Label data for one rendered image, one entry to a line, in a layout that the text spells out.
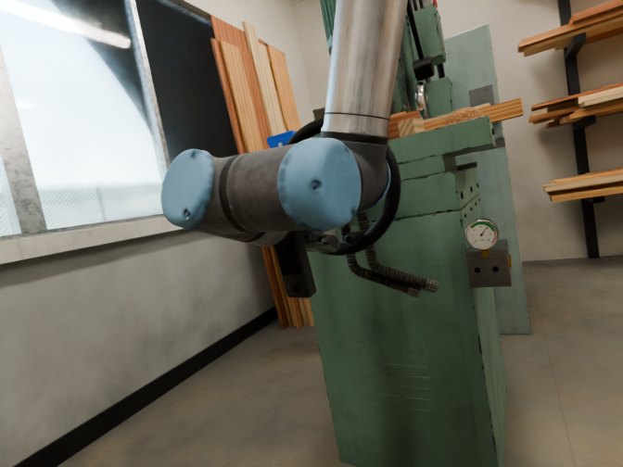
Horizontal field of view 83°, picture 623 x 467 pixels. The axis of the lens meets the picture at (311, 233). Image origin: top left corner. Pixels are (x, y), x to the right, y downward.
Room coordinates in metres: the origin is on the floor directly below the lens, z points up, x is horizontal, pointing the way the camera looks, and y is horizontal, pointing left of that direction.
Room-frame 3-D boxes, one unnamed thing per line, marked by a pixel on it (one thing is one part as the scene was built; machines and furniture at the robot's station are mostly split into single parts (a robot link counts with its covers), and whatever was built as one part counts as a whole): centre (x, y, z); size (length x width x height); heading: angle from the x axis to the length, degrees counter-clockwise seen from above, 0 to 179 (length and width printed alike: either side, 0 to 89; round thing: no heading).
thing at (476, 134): (0.95, -0.18, 0.87); 0.61 x 0.30 x 0.06; 60
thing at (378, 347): (1.15, -0.29, 0.35); 0.58 x 0.45 x 0.71; 150
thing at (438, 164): (0.99, -0.20, 0.82); 0.40 x 0.21 x 0.04; 60
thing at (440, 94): (1.13, -0.46, 1.02); 0.09 x 0.07 x 0.12; 60
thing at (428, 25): (1.15, -0.47, 1.22); 0.09 x 0.08 x 0.15; 150
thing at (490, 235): (0.73, -0.35, 0.65); 0.06 x 0.04 x 0.08; 60
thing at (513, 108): (0.99, -0.32, 0.92); 0.54 x 0.02 x 0.04; 60
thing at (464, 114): (0.84, -0.40, 0.92); 0.14 x 0.09 x 0.04; 150
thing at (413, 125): (0.86, -0.28, 0.92); 0.05 x 0.04 x 0.04; 132
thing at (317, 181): (0.39, 0.01, 0.81); 0.12 x 0.12 x 0.09; 58
